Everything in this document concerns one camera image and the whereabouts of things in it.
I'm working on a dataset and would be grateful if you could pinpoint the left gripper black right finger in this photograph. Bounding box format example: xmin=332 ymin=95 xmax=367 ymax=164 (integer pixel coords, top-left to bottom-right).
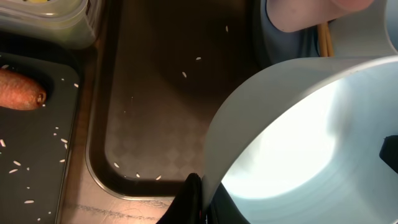
xmin=379 ymin=135 xmax=398 ymax=173

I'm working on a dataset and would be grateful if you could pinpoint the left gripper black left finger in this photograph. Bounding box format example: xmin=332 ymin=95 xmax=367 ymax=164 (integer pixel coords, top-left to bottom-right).
xmin=157 ymin=173 xmax=202 ymax=224

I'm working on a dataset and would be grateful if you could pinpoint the light blue bowl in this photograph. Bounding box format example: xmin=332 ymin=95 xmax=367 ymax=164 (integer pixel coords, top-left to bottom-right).
xmin=202 ymin=56 xmax=397 ymax=223

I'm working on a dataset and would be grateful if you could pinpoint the pink plastic cup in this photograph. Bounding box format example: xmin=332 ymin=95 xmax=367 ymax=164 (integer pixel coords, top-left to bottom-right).
xmin=266 ymin=0 xmax=374 ymax=32

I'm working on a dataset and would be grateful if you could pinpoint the orange carrot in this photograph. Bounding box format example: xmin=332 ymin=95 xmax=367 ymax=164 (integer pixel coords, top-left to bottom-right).
xmin=1 ymin=69 xmax=47 ymax=111

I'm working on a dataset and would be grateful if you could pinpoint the black waste tray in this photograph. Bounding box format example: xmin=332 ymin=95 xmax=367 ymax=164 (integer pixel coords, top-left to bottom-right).
xmin=0 ymin=34 xmax=82 ymax=224

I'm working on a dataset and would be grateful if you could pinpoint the clear plastic waste bin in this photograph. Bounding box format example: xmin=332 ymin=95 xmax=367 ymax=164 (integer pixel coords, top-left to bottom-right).
xmin=1 ymin=0 xmax=104 ymax=49

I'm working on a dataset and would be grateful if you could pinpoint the wooden chopstick right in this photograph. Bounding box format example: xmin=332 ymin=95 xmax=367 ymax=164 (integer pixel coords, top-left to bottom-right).
xmin=323 ymin=22 xmax=335 ymax=57

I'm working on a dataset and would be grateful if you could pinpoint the wooden chopstick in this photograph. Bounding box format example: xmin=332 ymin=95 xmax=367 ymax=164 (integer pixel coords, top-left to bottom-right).
xmin=323 ymin=22 xmax=335 ymax=57
xmin=317 ymin=24 xmax=328 ymax=57

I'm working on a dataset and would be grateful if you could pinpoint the light blue plastic cup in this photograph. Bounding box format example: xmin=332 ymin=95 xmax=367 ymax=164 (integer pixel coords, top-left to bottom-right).
xmin=329 ymin=0 xmax=397 ymax=57

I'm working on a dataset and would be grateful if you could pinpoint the wooden chopstick left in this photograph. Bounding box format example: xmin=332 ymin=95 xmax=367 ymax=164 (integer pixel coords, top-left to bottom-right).
xmin=317 ymin=24 xmax=328 ymax=57

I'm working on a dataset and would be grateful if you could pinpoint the brown plastic serving tray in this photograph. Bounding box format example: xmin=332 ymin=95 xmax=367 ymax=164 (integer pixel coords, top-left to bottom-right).
xmin=86 ymin=0 xmax=260 ymax=200

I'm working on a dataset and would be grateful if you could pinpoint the dark blue plate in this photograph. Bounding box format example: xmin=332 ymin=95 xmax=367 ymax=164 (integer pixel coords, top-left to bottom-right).
xmin=252 ymin=0 xmax=319 ymax=68

